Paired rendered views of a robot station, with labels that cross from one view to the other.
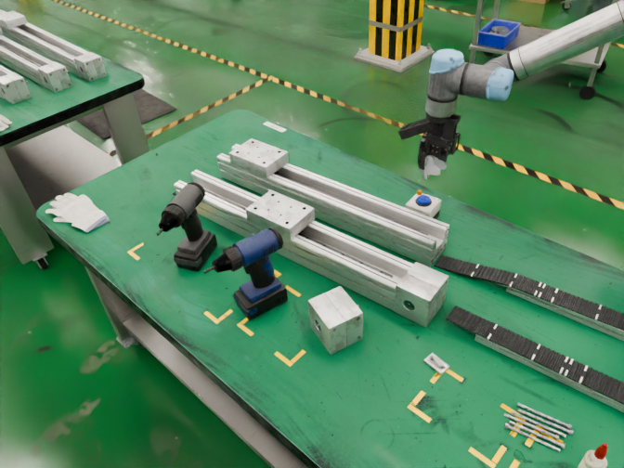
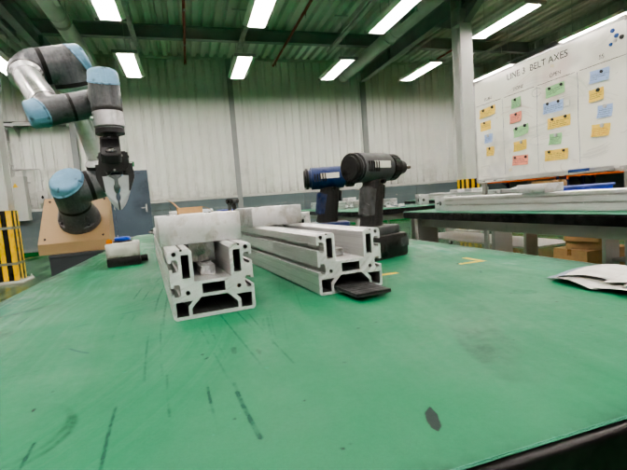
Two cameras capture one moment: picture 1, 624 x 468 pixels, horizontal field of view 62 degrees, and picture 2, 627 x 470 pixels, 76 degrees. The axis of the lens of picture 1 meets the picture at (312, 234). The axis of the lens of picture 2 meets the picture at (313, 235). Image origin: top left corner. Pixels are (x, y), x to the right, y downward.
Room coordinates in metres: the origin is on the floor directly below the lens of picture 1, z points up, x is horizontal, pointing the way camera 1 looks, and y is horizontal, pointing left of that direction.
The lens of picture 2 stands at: (1.93, 0.61, 0.91)
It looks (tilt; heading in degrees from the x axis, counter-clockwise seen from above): 5 degrees down; 208
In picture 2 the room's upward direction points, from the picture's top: 4 degrees counter-clockwise
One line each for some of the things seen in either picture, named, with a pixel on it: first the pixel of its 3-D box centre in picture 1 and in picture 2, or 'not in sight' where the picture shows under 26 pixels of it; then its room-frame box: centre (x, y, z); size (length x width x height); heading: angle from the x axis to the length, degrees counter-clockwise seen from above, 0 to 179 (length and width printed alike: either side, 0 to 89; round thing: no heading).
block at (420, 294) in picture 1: (422, 291); not in sight; (0.88, -0.26, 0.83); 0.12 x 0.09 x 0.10; 140
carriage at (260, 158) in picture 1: (259, 161); (195, 234); (1.46, 0.15, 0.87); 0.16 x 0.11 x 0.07; 50
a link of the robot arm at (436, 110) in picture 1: (441, 104); (107, 121); (1.21, -0.35, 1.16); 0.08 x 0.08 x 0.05
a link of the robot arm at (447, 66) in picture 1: (446, 75); (104, 91); (1.20, -0.36, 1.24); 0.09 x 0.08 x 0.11; 61
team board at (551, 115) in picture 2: not in sight; (541, 174); (-2.00, 0.76, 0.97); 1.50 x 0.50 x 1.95; 44
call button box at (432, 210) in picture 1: (421, 211); (127, 252); (1.21, -0.33, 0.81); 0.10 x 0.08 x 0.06; 140
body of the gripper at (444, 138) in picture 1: (439, 134); (113, 153); (1.20, -0.36, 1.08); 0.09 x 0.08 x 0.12; 50
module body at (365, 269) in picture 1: (282, 230); (269, 241); (1.15, 0.08, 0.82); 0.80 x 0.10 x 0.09; 50
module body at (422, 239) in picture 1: (321, 198); (184, 252); (1.30, -0.04, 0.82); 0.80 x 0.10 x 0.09; 50
